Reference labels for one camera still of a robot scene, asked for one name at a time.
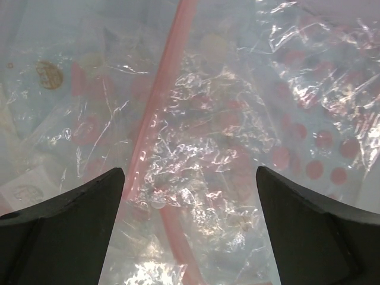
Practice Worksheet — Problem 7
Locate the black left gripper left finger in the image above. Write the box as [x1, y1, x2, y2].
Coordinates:
[1, 167, 125, 285]

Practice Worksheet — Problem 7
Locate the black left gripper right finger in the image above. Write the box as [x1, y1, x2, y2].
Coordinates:
[256, 166, 379, 285]

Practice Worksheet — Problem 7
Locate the clear red-dotted zip bag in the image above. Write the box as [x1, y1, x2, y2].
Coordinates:
[126, 1, 379, 284]

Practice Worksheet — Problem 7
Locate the clear zip bag pile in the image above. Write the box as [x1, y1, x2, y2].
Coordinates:
[1, 1, 179, 214]

